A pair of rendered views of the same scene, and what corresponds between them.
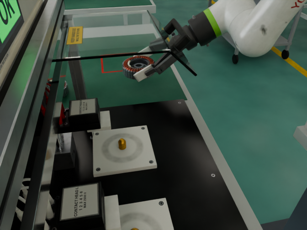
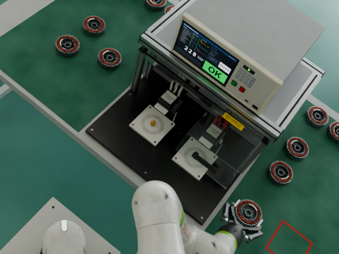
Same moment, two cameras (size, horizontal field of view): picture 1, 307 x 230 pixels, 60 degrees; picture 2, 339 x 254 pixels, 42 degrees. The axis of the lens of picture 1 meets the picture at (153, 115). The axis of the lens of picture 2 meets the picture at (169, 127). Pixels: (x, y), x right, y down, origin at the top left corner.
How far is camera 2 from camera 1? 165 cm
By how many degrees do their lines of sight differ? 71
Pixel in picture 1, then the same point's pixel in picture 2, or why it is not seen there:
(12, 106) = (179, 62)
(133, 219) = (159, 129)
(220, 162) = not seen: hidden behind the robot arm
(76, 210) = (166, 94)
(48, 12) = (239, 106)
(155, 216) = (152, 135)
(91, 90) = (264, 195)
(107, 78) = (272, 216)
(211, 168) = (149, 176)
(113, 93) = not seen: hidden behind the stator
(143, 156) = (181, 158)
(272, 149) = not seen: outside the picture
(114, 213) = (159, 108)
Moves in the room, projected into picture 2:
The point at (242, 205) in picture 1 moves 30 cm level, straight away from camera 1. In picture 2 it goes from (124, 171) to (137, 240)
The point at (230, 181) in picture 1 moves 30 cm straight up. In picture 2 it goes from (136, 180) to (148, 148)
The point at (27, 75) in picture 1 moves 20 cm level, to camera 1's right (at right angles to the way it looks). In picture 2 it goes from (190, 71) to (153, 95)
